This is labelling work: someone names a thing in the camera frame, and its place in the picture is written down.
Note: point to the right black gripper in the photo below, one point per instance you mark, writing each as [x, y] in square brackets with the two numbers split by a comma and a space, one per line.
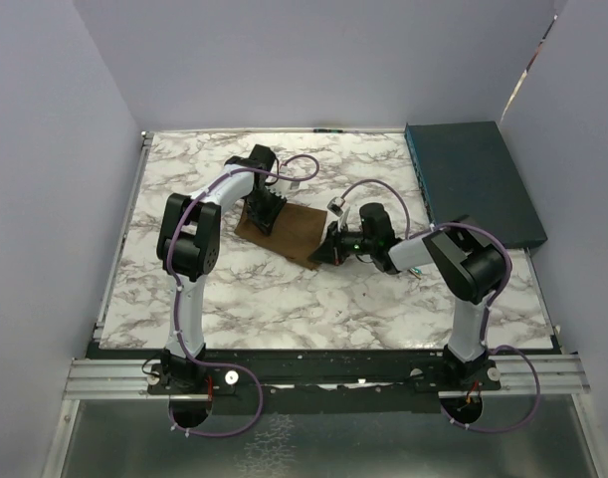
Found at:
[324, 253]

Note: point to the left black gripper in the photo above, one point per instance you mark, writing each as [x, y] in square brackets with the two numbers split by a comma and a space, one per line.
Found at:
[266, 221]

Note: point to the brown cloth napkin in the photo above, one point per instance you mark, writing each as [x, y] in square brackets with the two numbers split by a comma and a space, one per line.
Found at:
[296, 234]

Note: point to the copper iridescent fork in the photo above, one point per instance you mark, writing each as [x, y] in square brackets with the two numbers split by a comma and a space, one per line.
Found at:
[416, 272]

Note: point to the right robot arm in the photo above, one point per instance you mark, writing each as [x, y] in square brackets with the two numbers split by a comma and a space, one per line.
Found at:
[473, 263]

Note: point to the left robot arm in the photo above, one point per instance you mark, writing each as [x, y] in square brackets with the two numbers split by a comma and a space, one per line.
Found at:
[189, 244]

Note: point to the green black marker pen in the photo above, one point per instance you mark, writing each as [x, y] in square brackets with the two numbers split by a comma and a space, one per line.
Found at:
[328, 130]

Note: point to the dark teal flat box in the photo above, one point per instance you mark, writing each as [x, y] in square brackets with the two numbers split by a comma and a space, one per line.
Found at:
[465, 168]

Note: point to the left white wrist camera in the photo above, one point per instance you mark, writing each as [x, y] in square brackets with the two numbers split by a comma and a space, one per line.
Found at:
[285, 188]

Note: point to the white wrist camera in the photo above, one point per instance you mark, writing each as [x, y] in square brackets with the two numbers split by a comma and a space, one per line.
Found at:
[340, 209]
[285, 188]

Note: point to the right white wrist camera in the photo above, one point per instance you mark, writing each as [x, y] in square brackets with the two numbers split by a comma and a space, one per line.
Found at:
[340, 209]

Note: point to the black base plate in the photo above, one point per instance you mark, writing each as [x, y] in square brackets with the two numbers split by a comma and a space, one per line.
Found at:
[238, 382]

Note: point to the aluminium rail frame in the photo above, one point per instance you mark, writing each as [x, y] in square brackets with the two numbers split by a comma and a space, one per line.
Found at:
[116, 379]

